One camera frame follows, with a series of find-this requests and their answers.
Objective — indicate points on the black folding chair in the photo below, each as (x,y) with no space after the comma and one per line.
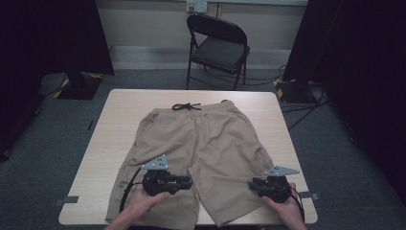
(220,48)

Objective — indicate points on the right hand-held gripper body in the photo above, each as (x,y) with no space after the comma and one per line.
(276,187)

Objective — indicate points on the grey tape strip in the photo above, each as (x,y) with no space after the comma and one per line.
(309,195)
(67,200)

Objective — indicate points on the black curtain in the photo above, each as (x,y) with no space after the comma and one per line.
(357,64)

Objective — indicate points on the person's left hand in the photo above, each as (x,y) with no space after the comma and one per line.
(142,204)

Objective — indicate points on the person's right hand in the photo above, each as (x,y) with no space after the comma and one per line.
(285,209)

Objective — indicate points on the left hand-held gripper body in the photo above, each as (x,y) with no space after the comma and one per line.
(158,180)

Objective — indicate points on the black stand base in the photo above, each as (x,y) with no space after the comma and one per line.
(79,86)
(293,91)

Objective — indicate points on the white wall socket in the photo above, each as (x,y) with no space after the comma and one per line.
(196,5)

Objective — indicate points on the khaki shorts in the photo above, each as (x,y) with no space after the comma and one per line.
(204,150)

